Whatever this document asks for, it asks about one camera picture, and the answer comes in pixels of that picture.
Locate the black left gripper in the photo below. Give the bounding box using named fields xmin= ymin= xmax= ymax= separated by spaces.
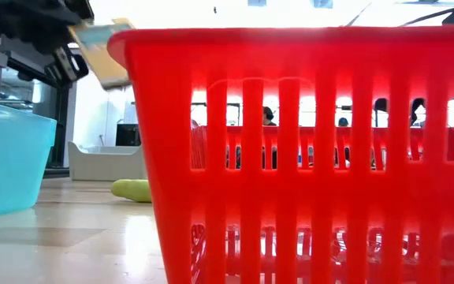
xmin=0 ymin=0 xmax=95 ymax=84

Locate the yellow green crayon box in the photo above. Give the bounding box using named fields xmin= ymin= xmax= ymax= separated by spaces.
xmin=69 ymin=17 xmax=136 ymax=90

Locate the black computer monitor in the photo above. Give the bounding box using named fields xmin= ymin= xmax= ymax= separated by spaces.
xmin=115 ymin=123 xmax=141 ymax=147

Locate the white plastic tub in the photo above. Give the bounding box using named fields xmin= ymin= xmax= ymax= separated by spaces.
xmin=68 ymin=140 xmax=148 ymax=181

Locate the teal translucent plastic bin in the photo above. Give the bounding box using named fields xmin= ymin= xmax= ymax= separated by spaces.
xmin=0 ymin=97 xmax=58 ymax=220

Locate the red plastic slotted basket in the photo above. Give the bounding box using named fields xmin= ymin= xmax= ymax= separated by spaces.
xmin=106 ymin=26 xmax=454 ymax=284

